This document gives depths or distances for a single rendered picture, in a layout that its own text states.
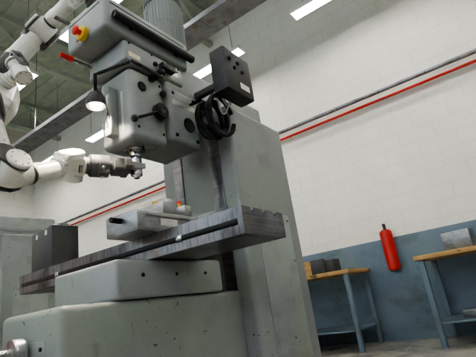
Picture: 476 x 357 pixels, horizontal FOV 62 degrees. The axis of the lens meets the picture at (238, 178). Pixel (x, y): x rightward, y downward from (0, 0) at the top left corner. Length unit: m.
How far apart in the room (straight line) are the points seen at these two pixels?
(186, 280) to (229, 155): 0.63
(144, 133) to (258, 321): 0.87
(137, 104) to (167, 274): 0.68
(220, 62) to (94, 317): 1.12
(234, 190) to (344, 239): 3.96
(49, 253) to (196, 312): 0.74
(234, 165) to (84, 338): 0.96
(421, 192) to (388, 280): 1.17
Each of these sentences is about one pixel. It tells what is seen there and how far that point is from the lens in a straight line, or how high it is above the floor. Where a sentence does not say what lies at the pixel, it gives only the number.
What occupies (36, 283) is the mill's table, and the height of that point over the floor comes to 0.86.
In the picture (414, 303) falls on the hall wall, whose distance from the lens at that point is 5.35.
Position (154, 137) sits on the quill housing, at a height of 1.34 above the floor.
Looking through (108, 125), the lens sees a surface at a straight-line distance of 1.63.
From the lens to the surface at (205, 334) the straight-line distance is 1.51.
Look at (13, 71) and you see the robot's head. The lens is 1.74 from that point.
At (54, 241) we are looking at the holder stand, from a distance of 1.90.
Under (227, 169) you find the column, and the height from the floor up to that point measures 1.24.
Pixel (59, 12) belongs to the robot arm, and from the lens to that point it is 2.04.
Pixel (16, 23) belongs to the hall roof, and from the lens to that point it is 8.73.
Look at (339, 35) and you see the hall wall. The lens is 6.48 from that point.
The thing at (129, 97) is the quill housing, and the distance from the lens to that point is 1.64.
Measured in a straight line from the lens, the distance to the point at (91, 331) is 1.20.
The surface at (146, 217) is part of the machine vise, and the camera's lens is 1.30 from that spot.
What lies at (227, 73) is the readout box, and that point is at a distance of 1.72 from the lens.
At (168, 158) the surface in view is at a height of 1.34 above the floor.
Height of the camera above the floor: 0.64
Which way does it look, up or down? 18 degrees up
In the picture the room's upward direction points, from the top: 9 degrees counter-clockwise
